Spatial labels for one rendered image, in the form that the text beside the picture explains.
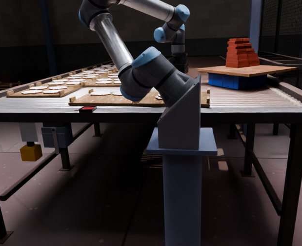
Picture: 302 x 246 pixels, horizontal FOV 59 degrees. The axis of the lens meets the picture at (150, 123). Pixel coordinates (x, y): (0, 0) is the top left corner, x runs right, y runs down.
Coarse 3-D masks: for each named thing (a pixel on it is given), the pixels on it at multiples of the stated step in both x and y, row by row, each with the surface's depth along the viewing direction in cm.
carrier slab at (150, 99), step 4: (152, 92) 177; (156, 92) 176; (204, 92) 170; (148, 96) 165; (152, 96) 165; (204, 96) 158; (208, 96) 158; (144, 100) 155; (148, 100) 154; (152, 100) 154; (156, 100) 154; (160, 100) 153; (204, 100) 148; (136, 104) 148; (140, 104) 148; (144, 104) 147; (148, 104) 147; (152, 104) 146; (156, 104) 146; (160, 104) 145; (164, 104) 145; (204, 104) 140; (208, 104) 140
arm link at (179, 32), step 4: (180, 28) 143; (180, 32) 144; (184, 32) 147; (180, 36) 144; (184, 36) 148; (176, 40) 145; (180, 40) 145; (184, 40) 148; (172, 44) 148; (176, 44) 146; (180, 44) 146
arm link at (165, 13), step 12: (96, 0) 114; (108, 0) 114; (120, 0) 115; (132, 0) 117; (144, 0) 119; (156, 0) 122; (144, 12) 124; (156, 12) 124; (168, 12) 126; (180, 12) 126; (168, 24) 133; (180, 24) 132
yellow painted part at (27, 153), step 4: (28, 144) 156; (32, 144) 156; (36, 144) 159; (20, 148) 154; (24, 148) 153; (28, 148) 153; (32, 148) 153; (36, 148) 155; (40, 148) 160; (20, 152) 154; (24, 152) 154; (28, 152) 153; (32, 152) 153; (36, 152) 155; (40, 152) 160; (24, 156) 154; (28, 156) 154; (32, 156) 154; (36, 156) 155; (40, 156) 160; (24, 160) 155; (28, 160) 155; (32, 160) 154; (36, 160) 155
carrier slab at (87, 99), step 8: (88, 96) 173; (96, 96) 172; (104, 96) 171; (112, 96) 170; (120, 96) 169; (72, 104) 157; (80, 104) 156; (88, 104) 154; (96, 104) 153; (104, 104) 152; (112, 104) 151; (120, 104) 150; (128, 104) 149
